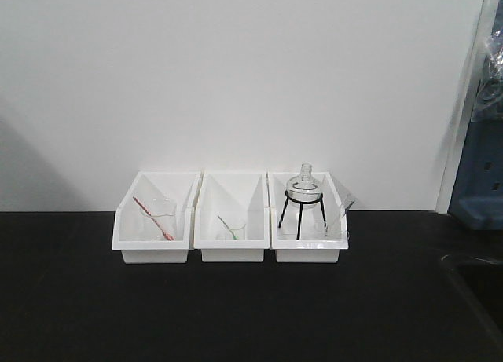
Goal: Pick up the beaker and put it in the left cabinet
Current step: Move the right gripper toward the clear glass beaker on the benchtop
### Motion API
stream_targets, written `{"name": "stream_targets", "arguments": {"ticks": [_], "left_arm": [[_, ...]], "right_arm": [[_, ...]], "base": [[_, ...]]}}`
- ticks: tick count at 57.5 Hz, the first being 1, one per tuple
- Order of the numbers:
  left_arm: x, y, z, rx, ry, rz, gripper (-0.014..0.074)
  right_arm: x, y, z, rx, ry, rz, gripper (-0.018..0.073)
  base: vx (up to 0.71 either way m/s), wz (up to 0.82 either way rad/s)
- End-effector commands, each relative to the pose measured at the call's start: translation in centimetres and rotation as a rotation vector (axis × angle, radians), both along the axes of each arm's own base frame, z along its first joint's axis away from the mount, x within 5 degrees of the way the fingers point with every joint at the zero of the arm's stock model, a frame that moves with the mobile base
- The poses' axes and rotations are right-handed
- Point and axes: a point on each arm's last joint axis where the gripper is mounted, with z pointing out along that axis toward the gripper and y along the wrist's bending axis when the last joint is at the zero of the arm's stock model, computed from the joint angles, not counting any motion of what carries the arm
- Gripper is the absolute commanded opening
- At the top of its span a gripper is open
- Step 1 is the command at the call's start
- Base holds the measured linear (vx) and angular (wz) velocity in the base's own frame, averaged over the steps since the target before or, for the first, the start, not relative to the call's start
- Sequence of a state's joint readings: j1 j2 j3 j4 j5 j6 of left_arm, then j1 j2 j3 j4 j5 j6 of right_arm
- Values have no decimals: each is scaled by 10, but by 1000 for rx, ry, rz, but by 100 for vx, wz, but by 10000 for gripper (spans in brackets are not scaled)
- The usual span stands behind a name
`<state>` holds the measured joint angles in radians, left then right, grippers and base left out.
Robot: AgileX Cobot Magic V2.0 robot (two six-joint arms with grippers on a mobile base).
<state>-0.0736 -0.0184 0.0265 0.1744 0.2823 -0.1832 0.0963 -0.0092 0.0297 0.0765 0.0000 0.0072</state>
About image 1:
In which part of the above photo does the small glass beaker middle bin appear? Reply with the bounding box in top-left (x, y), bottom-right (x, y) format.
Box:
top-left (217, 219), bottom-right (246, 240)

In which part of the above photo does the glass beaker in left bin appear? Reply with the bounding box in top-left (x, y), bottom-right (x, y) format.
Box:
top-left (139, 196), bottom-right (177, 241)

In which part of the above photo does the middle white plastic bin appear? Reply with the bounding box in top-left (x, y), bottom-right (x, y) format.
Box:
top-left (193, 171), bottom-right (270, 262)

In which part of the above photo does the white plastic bin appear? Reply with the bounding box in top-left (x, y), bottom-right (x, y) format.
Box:
top-left (112, 171), bottom-right (201, 264)
top-left (267, 172), bottom-right (349, 263)
top-left (193, 171), bottom-right (270, 262)

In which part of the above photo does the round glass flask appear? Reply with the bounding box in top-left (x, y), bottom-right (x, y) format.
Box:
top-left (286, 163), bottom-right (322, 203)

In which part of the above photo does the green stirring rod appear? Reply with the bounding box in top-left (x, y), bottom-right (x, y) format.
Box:
top-left (217, 215), bottom-right (238, 240)

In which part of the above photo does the right white plastic bin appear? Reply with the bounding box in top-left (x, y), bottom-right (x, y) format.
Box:
top-left (267, 172), bottom-right (349, 263)

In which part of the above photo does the black metal tripod stand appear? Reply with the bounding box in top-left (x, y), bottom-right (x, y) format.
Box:
top-left (277, 190), bottom-right (328, 241)

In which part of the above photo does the left white plastic bin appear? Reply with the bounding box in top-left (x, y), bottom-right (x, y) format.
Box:
top-left (112, 171), bottom-right (201, 264)

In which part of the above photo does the blue equipment at right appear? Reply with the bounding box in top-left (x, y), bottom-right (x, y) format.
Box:
top-left (449, 120), bottom-right (502, 230)

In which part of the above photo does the clear plastic bag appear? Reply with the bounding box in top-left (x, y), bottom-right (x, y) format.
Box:
top-left (472, 12), bottom-right (502, 122)

